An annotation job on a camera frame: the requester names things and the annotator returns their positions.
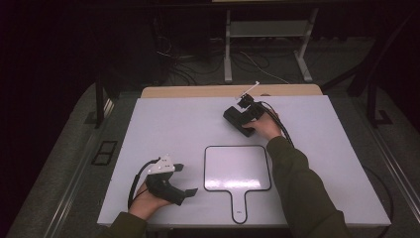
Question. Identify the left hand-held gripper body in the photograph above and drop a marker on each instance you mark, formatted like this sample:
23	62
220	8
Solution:
161	188

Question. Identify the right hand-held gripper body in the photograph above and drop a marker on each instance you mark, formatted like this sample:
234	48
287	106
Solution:
256	110

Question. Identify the black whiteboard eraser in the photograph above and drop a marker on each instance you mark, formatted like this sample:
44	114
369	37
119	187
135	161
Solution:
232	115

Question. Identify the person's right hand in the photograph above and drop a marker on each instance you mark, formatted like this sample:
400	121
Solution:
267	127

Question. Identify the person's left hand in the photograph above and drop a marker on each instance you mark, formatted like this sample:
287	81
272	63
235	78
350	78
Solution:
144	204

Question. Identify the white table board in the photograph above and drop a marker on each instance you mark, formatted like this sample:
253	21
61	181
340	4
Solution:
185	125

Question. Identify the wooden table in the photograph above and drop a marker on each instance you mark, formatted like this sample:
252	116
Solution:
198	91

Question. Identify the white metal stand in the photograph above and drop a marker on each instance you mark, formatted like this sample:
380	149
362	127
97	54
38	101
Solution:
267	29

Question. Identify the black metal stand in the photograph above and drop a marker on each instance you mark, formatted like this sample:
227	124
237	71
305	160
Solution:
373	109
99	105

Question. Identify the black floor outlet frame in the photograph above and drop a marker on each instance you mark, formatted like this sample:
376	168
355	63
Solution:
104	152

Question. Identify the aluminium floor rail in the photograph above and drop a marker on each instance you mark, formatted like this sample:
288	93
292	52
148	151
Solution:
71	195
396	165

